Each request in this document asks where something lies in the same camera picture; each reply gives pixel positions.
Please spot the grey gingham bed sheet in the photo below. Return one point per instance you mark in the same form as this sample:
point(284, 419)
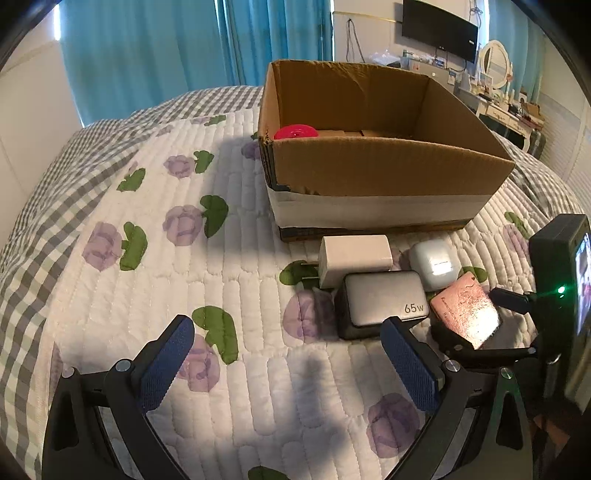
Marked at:
point(46, 221)

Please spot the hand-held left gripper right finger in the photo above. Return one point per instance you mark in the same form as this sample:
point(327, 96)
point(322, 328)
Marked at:
point(411, 369)

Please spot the blue curtain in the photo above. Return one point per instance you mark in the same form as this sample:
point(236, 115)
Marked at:
point(138, 50)
point(277, 32)

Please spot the grey charger block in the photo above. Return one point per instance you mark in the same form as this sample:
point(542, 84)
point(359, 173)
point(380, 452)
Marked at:
point(378, 300)

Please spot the grey suitcase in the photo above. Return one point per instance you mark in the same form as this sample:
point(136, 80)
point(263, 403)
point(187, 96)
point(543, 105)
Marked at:
point(535, 143)

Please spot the white charger block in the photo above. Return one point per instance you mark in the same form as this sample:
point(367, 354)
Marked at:
point(353, 258)

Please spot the red round plastic item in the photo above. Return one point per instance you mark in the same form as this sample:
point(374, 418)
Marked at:
point(295, 132)

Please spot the white oval vanity mirror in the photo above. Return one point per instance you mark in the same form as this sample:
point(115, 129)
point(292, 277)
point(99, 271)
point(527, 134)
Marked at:
point(496, 62)

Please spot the white earbuds case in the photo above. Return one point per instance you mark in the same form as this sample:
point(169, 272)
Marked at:
point(434, 263)

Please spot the brown cardboard box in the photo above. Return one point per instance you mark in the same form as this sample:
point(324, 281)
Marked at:
point(369, 175)

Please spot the white floral quilt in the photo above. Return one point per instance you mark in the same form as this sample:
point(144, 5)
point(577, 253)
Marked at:
point(231, 277)

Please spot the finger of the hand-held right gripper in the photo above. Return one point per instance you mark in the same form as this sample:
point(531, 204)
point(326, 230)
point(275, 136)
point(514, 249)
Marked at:
point(489, 356)
point(510, 300)

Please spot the black wall television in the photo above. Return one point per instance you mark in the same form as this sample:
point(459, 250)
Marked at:
point(438, 27)

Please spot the white dressing table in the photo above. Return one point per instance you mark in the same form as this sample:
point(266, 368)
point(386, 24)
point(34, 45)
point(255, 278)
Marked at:
point(503, 115)

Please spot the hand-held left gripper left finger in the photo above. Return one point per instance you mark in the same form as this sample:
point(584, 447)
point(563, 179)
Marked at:
point(166, 364)

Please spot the pink rectangular power bank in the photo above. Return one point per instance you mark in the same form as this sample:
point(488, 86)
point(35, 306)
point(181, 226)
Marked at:
point(461, 309)

